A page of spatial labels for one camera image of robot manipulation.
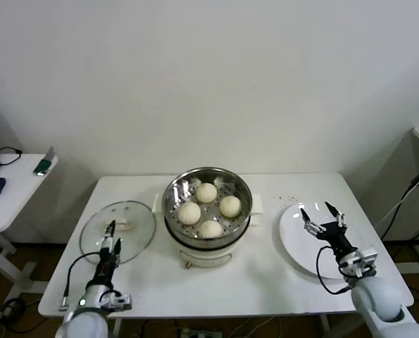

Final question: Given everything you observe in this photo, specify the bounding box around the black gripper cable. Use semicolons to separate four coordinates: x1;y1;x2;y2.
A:
315;245;353;295
58;253;101;313

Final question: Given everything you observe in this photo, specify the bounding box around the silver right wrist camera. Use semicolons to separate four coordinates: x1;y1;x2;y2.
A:
337;248;377;279

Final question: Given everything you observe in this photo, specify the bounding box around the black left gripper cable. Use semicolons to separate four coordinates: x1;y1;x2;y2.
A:
58;253;101;313

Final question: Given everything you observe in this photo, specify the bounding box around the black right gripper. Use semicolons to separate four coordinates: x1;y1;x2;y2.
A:
300;201;358;256

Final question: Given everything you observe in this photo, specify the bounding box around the round glass pot lid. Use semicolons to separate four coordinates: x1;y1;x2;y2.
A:
79;200;157;267

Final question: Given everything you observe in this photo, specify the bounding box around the white power cable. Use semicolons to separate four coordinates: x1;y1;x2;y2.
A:
374;185;416;230

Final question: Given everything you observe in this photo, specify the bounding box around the white side table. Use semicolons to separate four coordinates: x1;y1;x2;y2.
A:
0;154;59;282

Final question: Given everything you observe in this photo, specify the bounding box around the black floor cable coil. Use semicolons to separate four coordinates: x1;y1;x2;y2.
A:
0;297;30;327

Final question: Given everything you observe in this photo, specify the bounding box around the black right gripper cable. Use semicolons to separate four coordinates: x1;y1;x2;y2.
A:
315;245;353;295

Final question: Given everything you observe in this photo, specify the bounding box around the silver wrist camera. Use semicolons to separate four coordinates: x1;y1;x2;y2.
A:
337;248;377;279
101;291;132;311

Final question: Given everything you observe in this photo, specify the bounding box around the perforated steel steamer basket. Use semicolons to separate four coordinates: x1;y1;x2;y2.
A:
152;166;265;247

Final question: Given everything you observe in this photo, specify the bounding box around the black laptop cable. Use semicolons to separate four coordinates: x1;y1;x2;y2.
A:
0;146;23;167

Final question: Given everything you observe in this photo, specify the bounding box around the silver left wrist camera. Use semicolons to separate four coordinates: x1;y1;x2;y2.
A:
101;291;132;311

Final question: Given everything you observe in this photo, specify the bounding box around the white electric cooker base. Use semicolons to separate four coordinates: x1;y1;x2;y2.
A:
165;214;261;270

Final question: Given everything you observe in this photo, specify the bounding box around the green handled scraper tool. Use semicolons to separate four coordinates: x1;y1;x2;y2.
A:
32;146;57;177

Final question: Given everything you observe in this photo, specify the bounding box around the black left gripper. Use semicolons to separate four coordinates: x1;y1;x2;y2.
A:
95;220;123;282

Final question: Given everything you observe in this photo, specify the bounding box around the white steamed baozi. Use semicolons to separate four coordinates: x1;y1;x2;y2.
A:
178;201;201;225
218;196;242;218
197;220;224;239
196;182;218;204

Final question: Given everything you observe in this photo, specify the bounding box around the white round plate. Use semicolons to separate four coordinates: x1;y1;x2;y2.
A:
278;201;368;280

